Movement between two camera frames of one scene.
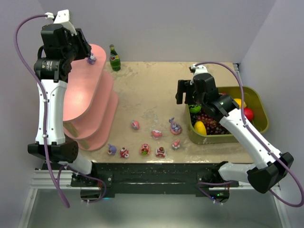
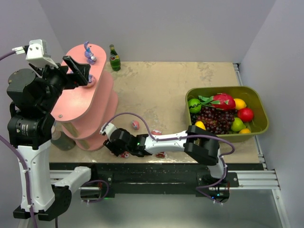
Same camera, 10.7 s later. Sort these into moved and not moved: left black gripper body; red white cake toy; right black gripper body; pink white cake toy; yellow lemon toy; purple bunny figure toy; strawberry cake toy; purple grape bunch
Moved: right black gripper body; left black gripper body
Not moved: purple grape bunch; yellow lemon toy; pink white cake toy; strawberry cake toy; red white cake toy; purple bunny figure toy
